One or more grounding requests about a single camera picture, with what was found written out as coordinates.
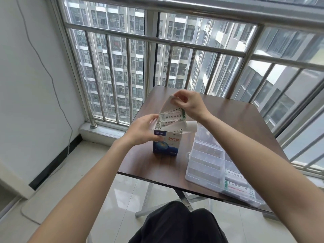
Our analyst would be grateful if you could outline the person's left hand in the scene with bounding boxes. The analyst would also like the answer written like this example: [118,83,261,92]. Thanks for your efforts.
[126,114,165,147]

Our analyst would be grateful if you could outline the person's right hand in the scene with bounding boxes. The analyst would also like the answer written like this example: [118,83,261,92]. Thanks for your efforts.
[173,90,212,123]

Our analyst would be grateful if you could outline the white green bandage strips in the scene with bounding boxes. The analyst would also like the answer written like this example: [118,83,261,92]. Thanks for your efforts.
[158,107,188,128]

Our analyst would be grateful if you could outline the blue white bandage box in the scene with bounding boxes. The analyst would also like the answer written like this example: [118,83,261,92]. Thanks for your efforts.
[152,95,198,158]

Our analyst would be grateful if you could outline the person's left forearm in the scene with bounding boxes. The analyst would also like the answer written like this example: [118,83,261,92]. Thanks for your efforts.
[26,135,142,243]

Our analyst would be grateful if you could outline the person's right forearm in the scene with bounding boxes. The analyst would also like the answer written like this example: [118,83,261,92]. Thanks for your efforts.
[199,110,324,243]

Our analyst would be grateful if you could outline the bundle of white bandage packets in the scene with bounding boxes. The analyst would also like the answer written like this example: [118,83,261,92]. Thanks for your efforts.
[156,124,187,135]

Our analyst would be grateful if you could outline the brown wooden table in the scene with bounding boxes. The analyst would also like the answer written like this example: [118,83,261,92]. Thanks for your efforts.
[117,85,290,214]

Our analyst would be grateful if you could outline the clear plastic organizer box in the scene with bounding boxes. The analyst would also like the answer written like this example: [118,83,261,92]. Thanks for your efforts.
[185,123,267,208]

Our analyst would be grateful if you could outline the high-rise apartment buildings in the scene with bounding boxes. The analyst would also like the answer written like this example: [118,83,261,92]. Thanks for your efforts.
[63,0,324,160]

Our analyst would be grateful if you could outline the small white bandage stack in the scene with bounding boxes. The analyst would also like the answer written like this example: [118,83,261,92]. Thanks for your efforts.
[225,169,242,179]

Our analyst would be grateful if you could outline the person's black trousers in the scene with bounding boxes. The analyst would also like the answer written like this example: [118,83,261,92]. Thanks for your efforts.
[129,201,229,243]

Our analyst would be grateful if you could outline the large white bandage stack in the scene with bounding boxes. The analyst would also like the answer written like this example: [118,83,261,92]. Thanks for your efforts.
[222,180,257,201]

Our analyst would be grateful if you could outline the steel balcony railing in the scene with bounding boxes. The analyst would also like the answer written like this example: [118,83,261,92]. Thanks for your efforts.
[49,0,324,179]

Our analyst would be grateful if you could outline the grey wall cable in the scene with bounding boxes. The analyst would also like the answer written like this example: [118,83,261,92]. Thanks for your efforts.
[15,0,74,175]

